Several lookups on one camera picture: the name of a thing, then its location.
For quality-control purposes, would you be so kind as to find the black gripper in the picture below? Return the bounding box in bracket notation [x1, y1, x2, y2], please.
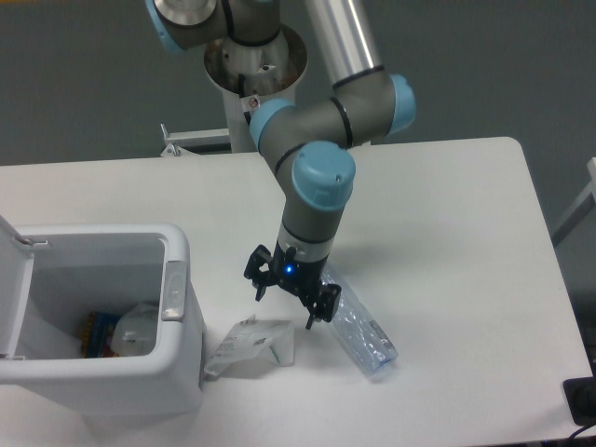
[244, 243, 342, 330]

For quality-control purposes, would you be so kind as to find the white plastic wrapper bag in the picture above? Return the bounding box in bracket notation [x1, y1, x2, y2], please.
[204, 315, 295, 377]

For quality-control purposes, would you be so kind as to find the clear plastic water bottle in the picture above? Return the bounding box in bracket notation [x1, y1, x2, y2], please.
[321, 263, 398, 377]

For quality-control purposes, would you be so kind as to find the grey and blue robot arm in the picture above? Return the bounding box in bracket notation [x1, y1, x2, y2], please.
[145, 1, 416, 322]

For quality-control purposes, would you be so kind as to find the white crumpled trash in bin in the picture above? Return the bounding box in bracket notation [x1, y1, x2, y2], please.
[111, 303, 158, 357]

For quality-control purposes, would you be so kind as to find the white trash can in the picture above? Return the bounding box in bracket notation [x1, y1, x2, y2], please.
[1, 222, 205, 416]

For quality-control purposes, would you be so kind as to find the black device at table edge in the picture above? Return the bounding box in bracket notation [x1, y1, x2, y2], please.
[562, 376, 595, 426]

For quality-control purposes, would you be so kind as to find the white metal base bracket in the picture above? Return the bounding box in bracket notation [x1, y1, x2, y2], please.
[160, 123, 231, 157]

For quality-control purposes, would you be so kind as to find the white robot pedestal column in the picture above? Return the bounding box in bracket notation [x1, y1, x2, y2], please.
[204, 25, 307, 153]

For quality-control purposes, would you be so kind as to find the black cable on pedestal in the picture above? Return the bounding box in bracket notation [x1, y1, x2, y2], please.
[237, 73, 255, 127]

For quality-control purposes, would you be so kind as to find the white metal frame at right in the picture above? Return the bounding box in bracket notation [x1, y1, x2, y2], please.
[550, 157, 595, 248]

